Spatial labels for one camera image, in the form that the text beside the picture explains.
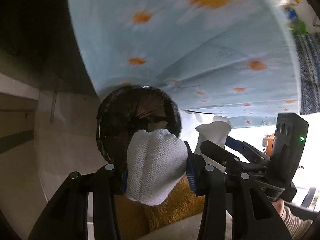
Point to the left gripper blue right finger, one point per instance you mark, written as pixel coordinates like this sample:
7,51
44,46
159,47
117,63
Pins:
244,190

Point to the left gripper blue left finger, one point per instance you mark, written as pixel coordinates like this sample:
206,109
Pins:
65,215

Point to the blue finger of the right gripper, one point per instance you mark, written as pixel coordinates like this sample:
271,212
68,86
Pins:
236,145

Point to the white paper napkin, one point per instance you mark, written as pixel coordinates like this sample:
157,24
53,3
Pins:
215,132

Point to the white knitted cloth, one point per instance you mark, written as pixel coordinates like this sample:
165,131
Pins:
156,161

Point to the striped right sleeve forearm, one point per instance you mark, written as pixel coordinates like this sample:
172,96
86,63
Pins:
296,226

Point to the black trash bin with bag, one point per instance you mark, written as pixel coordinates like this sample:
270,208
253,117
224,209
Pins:
129,109

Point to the person's right hand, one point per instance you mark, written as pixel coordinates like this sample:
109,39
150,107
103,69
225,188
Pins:
279,206

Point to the mustard fleece trouser leg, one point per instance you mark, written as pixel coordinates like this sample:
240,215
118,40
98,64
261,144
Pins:
136,220

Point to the daisy print blue tablecloth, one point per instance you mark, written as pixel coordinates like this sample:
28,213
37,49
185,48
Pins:
233,58

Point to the blue patterned curtain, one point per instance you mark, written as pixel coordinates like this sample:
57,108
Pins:
308,55

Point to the blue white salt bag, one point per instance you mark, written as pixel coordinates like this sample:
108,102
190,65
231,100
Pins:
291,14

